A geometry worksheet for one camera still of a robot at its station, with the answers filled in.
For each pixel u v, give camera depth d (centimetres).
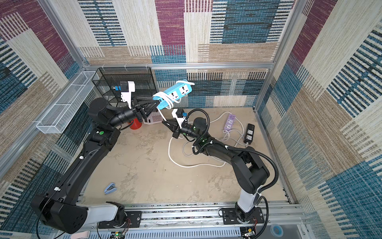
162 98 58
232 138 100
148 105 55
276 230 70
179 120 66
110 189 81
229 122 108
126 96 52
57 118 71
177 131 67
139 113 54
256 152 45
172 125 70
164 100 57
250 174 47
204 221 73
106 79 99
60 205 38
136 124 107
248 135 102
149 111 58
